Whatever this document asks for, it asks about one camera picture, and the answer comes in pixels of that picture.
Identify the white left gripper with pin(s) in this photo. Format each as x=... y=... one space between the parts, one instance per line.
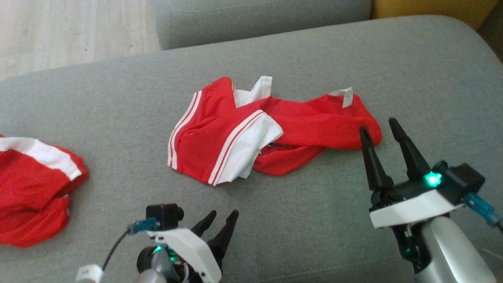
x=192 y=251

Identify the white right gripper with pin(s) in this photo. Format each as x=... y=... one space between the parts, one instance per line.
x=408 y=206

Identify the red white jersey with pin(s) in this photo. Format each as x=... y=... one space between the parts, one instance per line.
x=314 y=122

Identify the red white-striped shorts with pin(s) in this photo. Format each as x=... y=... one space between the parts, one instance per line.
x=31 y=184

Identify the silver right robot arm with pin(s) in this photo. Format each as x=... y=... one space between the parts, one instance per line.
x=452 y=251

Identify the grey sofa seat cushion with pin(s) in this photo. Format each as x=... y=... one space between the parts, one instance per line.
x=314 y=236

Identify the yellow cushion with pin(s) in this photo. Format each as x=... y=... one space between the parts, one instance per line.
x=432 y=10

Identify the grey sofa back cushion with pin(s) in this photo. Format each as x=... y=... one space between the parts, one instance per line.
x=255 y=19

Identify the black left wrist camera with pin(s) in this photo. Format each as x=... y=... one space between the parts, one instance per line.
x=163 y=215

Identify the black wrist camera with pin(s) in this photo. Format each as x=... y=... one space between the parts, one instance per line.
x=163 y=215
x=465 y=181

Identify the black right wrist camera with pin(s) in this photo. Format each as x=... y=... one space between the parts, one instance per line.
x=465 y=181

